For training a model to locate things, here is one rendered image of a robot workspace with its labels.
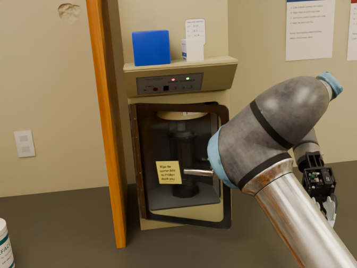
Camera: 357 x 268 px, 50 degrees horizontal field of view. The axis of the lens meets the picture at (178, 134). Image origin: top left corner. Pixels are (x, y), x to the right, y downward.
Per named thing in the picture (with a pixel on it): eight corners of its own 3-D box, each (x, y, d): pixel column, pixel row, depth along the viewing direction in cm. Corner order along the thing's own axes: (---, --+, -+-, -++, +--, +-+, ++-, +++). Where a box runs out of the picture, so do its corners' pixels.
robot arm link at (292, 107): (297, 56, 64) (322, 64, 107) (248, 99, 68) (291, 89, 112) (344, 109, 62) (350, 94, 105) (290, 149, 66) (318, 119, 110)
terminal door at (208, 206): (143, 218, 128) (131, 102, 117) (231, 230, 118) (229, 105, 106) (142, 219, 128) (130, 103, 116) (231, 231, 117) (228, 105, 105)
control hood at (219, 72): (126, 95, 116) (123, 63, 113) (229, 87, 120) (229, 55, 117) (126, 103, 106) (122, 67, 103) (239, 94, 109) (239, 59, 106)
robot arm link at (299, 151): (292, 160, 114) (320, 158, 113) (295, 172, 111) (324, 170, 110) (294, 143, 109) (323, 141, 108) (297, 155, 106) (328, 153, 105)
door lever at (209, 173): (188, 169, 116) (188, 161, 115) (219, 172, 113) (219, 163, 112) (183, 176, 111) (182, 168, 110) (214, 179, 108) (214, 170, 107)
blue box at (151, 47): (134, 63, 113) (131, 31, 110) (167, 60, 114) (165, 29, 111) (134, 66, 104) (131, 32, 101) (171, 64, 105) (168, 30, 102)
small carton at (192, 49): (182, 60, 112) (181, 39, 110) (198, 58, 113) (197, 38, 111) (187, 61, 107) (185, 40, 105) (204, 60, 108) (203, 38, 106)
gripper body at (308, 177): (307, 186, 96) (298, 151, 105) (304, 206, 102) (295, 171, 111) (338, 184, 96) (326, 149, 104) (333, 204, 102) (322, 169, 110)
